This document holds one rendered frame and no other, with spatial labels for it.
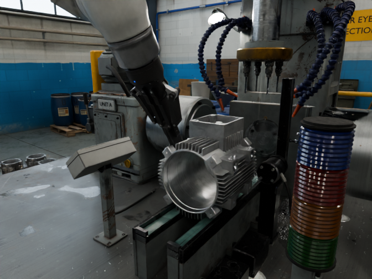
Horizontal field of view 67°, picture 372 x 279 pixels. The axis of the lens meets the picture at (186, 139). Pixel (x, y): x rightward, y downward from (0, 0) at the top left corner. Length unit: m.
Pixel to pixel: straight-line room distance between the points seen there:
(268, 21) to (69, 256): 0.88
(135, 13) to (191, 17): 7.02
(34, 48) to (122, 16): 6.09
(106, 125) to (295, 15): 0.85
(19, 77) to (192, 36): 3.99
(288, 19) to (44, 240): 1.10
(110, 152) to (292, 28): 0.80
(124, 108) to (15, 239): 0.58
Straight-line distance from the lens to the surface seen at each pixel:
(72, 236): 0.92
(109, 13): 0.51
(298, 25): 1.17
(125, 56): 0.54
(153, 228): 0.68
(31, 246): 0.93
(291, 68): 1.17
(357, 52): 5.99
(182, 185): 0.76
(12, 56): 6.41
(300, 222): 0.39
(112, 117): 1.20
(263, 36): 0.97
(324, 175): 0.36
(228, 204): 0.67
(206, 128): 0.69
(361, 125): 0.84
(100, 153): 0.74
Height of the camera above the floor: 1.28
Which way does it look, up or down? 15 degrees down
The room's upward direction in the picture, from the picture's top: straight up
